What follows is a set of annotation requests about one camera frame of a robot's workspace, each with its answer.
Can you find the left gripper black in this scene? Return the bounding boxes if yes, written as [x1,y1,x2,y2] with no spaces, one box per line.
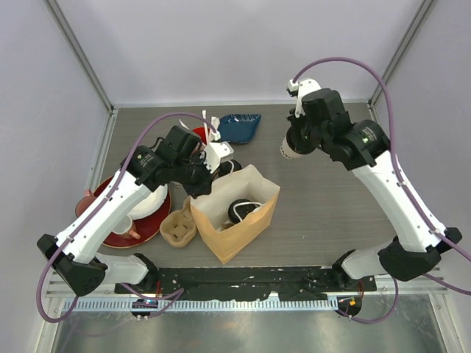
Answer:
[173,151,220,199]

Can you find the stack of black lids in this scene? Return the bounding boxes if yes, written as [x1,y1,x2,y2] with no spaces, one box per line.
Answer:
[218,160,242,177]

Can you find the brown pulp cup carrier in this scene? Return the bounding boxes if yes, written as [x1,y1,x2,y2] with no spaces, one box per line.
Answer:
[160,196,197,248]

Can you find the brown paper bag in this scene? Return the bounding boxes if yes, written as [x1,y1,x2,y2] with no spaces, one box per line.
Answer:
[191,165,280,264]

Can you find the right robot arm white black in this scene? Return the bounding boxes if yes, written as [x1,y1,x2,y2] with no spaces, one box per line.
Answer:
[280,79,462,290]

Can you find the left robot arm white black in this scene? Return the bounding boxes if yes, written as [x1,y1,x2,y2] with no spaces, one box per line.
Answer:
[38,126,233,296]

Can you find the red straw holder cup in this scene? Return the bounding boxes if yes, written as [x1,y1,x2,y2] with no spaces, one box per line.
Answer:
[192,126,207,144]

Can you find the white paper plates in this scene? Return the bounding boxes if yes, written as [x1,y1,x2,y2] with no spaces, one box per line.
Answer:
[128,185,168,220]

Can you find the blue ceramic leaf dish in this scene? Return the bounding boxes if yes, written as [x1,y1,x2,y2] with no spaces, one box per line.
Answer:
[218,114,262,144]

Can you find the red round tray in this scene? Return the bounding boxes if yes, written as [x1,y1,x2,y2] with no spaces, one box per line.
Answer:
[103,189,171,249]

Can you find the pink mug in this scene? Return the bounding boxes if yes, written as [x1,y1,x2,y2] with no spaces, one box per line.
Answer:
[74,189,97,218]

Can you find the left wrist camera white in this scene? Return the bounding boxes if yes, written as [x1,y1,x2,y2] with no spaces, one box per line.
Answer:
[203,130,234,173]

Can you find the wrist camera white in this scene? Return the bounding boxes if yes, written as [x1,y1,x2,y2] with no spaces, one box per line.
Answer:
[287,79,321,118]
[203,130,234,173]

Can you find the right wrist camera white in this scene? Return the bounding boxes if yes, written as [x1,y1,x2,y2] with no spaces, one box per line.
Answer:
[287,79,321,118]

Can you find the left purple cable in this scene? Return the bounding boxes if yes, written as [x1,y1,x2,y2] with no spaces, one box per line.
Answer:
[36,113,218,324]

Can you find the purple cable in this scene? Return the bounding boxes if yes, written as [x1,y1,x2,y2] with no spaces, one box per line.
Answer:
[36,113,218,324]
[292,56,471,324]

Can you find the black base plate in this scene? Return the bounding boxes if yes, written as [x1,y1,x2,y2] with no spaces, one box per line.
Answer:
[113,265,376,301]

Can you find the white slotted cable duct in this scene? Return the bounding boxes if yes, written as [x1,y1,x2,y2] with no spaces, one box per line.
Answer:
[74,296,338,313]

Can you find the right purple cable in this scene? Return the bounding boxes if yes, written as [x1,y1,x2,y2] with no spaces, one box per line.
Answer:
[292,56,471,324]

